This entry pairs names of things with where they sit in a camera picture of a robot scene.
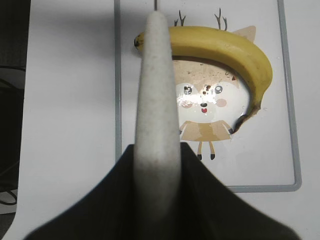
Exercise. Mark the knife with white handle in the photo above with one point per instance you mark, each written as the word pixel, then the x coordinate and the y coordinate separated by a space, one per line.
pixel 157 155

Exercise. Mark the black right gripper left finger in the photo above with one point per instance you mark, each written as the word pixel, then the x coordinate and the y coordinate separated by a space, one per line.
pixel 107 212

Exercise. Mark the yellow banana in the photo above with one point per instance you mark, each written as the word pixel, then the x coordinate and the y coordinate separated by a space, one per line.
pixel 225 47

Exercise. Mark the white cutting board grey rim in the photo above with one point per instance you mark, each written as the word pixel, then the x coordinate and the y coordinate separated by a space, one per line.
pixel 263 155

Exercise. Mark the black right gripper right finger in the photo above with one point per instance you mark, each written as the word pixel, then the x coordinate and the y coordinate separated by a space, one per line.
pixel 208 210

